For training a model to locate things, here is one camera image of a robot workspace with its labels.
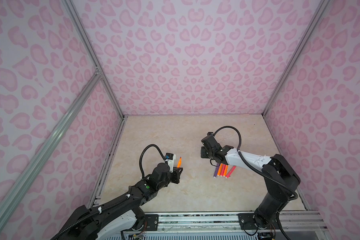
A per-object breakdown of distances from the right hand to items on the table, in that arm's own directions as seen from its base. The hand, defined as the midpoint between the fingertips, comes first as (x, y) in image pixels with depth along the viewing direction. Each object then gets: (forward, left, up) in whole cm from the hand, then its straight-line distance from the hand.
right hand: (204, 149), depth 90 cm
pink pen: (-9, -11, -8) cm, 17 cm away
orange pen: (-12, +14, +6) cm, 19 cm away
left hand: (-13, +12, +3) cm, 18 cm away
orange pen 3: (-9, -13, -8) cm, 18 cm away
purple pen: (-10, -7, -8) cm, 15 cm away
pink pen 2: (-10, -16, -9) cm, 21 cm away
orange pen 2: (-9, -10, -8) cm, 15 cm away
